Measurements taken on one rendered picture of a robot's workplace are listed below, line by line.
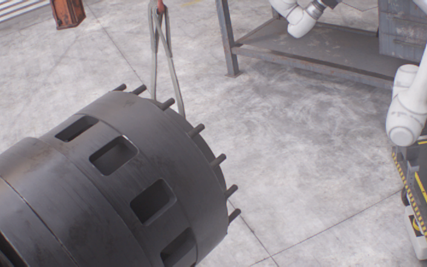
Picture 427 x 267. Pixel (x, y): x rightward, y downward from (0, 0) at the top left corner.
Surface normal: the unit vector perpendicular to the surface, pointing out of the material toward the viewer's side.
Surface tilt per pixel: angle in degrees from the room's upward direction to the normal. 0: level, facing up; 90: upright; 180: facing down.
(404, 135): 98
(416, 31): 90
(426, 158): 0
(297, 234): 0
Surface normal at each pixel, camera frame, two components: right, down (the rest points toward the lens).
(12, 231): 0.25, -0.58
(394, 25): -0.64, 0.50
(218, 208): 0.73, 0.18
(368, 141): -0.17, -0.83
